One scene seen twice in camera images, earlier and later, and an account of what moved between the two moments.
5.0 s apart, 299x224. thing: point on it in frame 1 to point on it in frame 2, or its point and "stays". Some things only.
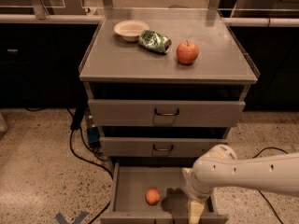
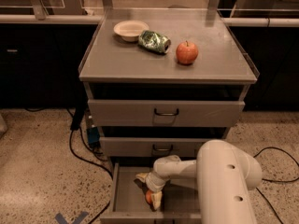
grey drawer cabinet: x=164 y=86 stays
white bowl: x=130 y=30 stays
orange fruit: x=152 y=196 stays
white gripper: x=193 y=187 to x=153 y=181
